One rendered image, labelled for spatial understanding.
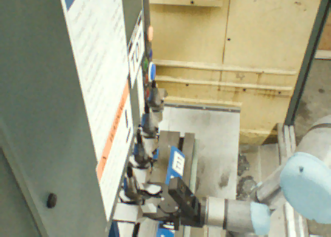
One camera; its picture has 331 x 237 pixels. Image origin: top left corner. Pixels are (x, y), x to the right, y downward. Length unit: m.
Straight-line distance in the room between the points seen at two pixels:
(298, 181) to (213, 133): 0.99
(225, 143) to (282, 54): 0.43
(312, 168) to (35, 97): 0.54
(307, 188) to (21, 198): 0.54
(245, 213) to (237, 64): 0.73
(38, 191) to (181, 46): 1.28
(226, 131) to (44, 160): 1.44
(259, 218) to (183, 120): 0.81
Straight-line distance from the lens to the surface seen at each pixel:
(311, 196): 0.75
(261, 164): 1.81
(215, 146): 1.68
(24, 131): 0.27
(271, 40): 1.52
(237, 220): 1.00
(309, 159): 0.74
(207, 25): 1.48
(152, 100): 1.18
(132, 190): 0.97
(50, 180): 0.32
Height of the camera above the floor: 2.04
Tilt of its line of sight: 44 degrees down
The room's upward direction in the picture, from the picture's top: 1 degrees counter-clockwise
